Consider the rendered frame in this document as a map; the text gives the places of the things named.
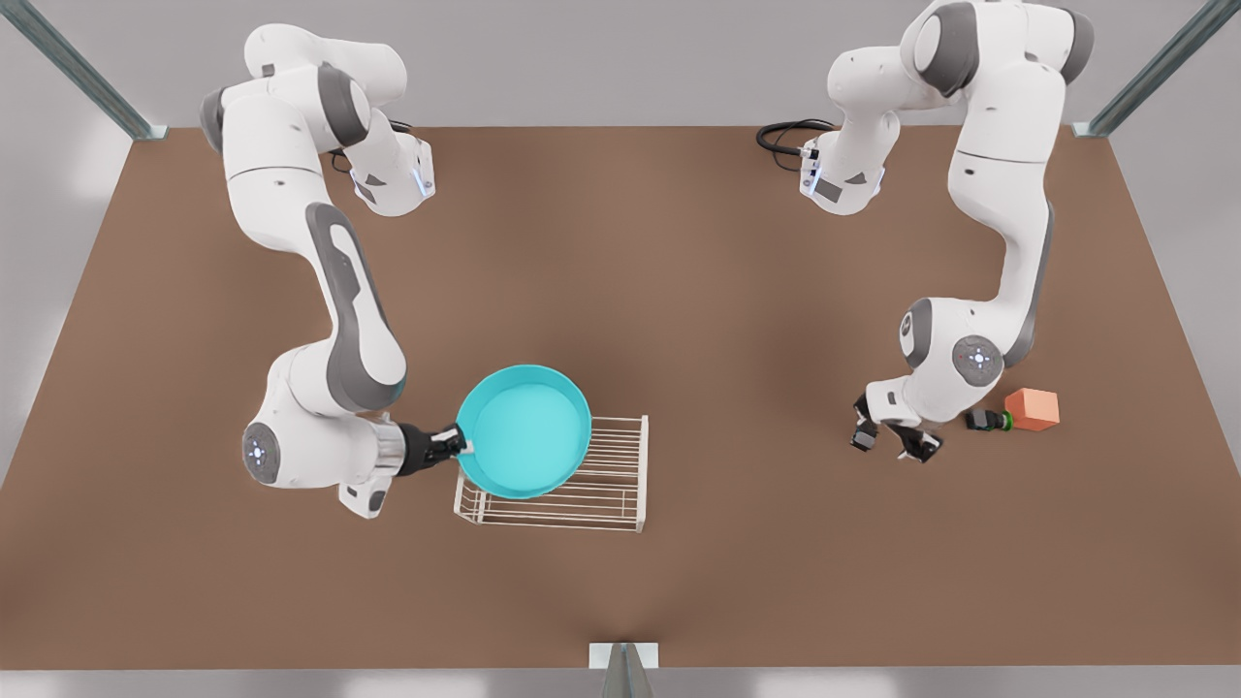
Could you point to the teal round plate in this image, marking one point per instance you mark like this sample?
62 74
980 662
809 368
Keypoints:
525 432

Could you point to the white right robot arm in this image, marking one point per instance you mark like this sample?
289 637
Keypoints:
341 291

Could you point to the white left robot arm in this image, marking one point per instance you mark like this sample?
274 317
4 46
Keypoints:
1003 184

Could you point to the red button switch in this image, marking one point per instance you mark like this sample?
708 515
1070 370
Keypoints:
1032 409

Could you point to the silver frame post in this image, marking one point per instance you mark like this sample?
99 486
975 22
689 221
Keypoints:
1154 70
73 66
622 669

